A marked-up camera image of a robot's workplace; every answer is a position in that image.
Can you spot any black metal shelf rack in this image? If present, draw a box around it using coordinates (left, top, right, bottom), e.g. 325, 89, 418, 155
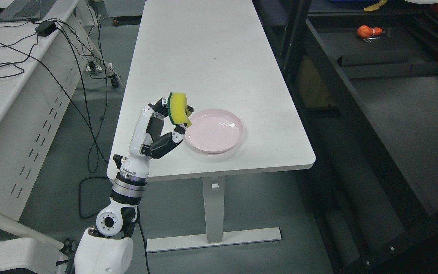
253, 0, 438, 274

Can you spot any white desk with plate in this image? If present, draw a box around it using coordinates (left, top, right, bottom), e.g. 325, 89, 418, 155
111, 0, 316, 253

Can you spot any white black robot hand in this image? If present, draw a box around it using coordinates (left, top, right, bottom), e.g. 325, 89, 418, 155
113, 97, 186, 182

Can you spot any green yellow sponge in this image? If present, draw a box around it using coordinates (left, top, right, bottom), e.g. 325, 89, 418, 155
167, 92, 193, 128

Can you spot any black power adapter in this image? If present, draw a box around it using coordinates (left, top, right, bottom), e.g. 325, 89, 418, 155
35, 20, 57, 37

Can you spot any white side desk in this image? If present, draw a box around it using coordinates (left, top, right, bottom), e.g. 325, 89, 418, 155
0, 0, 121, 252

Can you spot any orange toy object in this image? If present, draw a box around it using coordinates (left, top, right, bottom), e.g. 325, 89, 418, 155
357, 25, 383, 42

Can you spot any pink round plate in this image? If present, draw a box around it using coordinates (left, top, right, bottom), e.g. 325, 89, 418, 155
184, 108, 244, 154

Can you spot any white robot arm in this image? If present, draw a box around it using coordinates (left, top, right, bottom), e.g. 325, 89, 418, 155
75, 155, 151, 274

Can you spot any grey laptop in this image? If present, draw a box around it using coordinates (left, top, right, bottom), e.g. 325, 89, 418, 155
0, 0, 56, 22

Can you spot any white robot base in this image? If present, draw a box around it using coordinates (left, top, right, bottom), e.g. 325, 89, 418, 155
0, 204, 71, 274

